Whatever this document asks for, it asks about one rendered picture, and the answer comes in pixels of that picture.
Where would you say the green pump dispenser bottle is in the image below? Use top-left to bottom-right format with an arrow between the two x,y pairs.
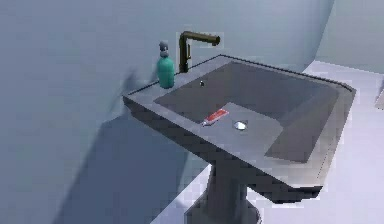
156,40 -> 176,90

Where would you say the red toothpaste tube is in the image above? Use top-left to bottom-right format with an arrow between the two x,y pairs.
201,108 -> 230,127

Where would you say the dark bronze faucet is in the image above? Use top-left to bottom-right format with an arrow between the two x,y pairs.
178,30 -> 221,74

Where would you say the grey pedestal sink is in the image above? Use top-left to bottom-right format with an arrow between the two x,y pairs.
122,54 -> 357,224

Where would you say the grey object at wall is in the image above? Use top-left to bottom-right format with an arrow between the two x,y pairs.
374,79 -> 384,110

